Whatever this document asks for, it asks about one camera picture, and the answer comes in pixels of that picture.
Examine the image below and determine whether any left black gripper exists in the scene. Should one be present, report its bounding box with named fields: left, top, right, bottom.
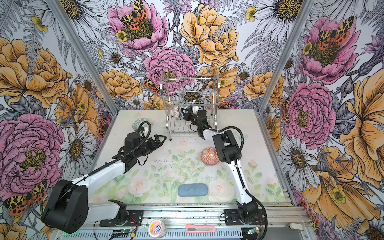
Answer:
left=135, top=134, right=167, bottom=157

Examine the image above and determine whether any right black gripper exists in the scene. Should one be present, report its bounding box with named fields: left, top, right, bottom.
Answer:
left=180, top=108, right=201, bottom=127

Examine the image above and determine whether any white black lattice bowl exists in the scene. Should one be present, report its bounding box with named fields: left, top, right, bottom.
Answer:
left=173, top=106, right=180, bottom=119

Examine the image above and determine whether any steel wire dish rack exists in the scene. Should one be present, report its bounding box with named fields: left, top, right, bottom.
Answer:
left=160, top=72, right=221, bottom=140

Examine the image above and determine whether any blue floral ceramic bowl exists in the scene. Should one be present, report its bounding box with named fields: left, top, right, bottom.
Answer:
left=179, top=106, right=186, bottom=120

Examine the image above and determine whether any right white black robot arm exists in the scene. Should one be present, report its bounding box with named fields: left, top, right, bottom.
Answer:
left=180, top=106, right=262, bottom=224

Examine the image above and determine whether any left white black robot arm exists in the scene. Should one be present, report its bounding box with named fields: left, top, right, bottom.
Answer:
left=41, top=132, right=167, bottom=234

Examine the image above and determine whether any green patterned ceramic bowl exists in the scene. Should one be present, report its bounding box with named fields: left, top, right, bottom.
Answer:
left=132, top=118, right=149, bottom=131

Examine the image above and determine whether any red patterned ceramic bowl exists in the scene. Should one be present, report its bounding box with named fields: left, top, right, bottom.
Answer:
left=201, top=148, right=220, bottom=166

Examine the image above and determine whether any blue grey sponge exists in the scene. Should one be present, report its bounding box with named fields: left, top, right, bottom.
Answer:
left=178, top=184, right=208, bottom=197

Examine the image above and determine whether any round pink sticker tin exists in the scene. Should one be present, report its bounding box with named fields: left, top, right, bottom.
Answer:
left=148, top=220, right=167, bottom=239

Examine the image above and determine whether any pink utility knife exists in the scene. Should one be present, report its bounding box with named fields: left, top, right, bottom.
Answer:
left=186, top=224, right=217, bottom=234

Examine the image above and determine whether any small green circuit board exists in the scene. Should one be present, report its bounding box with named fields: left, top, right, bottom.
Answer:
left=112, top=229, right=135, bottom=235

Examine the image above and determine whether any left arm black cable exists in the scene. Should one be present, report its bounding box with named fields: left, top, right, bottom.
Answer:
left=43, top=120, right=153, bottom=226

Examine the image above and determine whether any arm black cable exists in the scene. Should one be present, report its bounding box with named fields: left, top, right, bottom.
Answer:
left=191, top=103, right=268, bottom=240
left=43, top=120, right=153, bottom=226

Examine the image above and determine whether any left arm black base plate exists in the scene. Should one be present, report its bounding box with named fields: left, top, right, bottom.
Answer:
left=100, top=210, right=144, bottom=227

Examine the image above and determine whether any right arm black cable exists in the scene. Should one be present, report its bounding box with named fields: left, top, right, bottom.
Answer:
left=191, top=103, right=268, bottom=240

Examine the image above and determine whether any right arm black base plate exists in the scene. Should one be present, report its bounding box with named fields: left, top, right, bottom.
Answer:
left=224, top=209, right=267, bottom=226

